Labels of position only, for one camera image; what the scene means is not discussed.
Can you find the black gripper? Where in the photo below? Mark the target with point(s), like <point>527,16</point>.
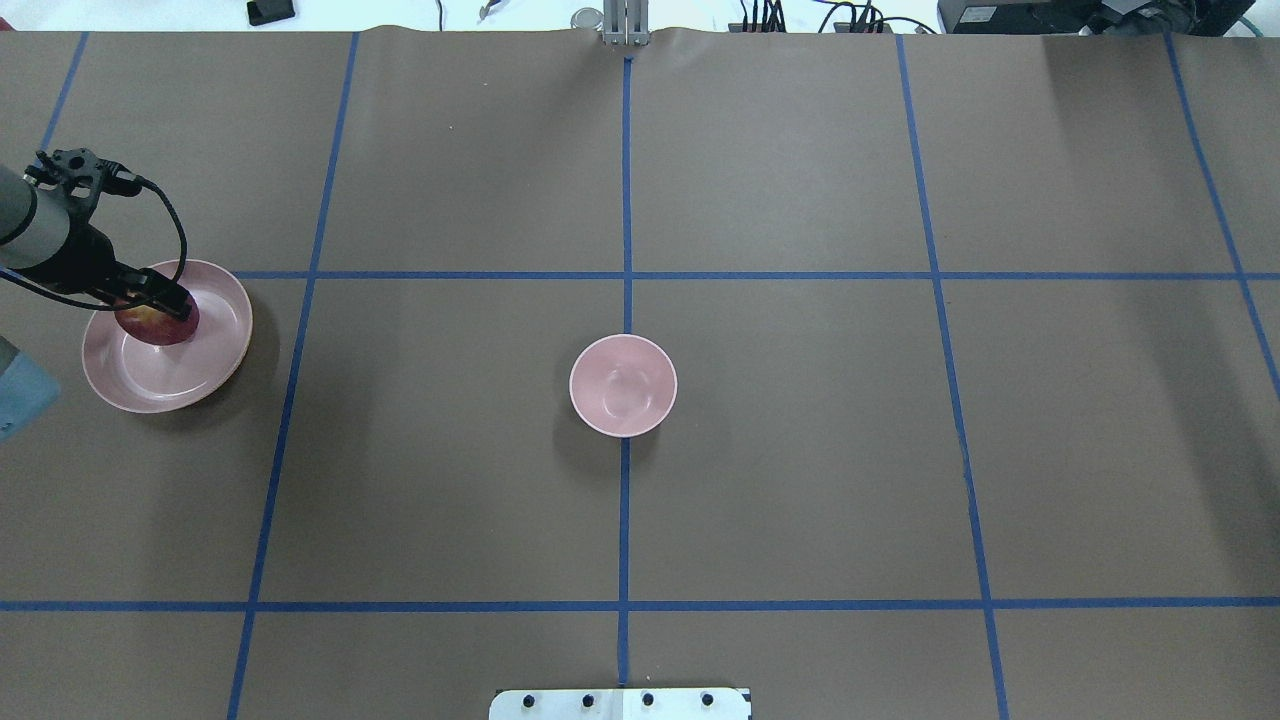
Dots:
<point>88,263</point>

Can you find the black device box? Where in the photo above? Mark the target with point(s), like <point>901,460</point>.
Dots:
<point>1091,18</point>

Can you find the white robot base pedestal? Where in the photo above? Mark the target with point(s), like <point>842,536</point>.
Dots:
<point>624,703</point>

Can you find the red apple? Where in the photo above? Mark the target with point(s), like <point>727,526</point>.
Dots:
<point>153,327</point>

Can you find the aluminium frame post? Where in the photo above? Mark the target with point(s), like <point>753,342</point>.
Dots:
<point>625,23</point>

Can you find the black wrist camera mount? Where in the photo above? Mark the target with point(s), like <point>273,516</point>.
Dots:
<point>78,178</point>

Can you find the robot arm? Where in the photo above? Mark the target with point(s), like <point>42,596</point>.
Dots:
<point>52,248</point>

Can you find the pink plate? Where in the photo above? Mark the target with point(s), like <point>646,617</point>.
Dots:
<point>139,378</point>

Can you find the pink bowl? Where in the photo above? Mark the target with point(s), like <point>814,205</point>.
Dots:
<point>623,385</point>

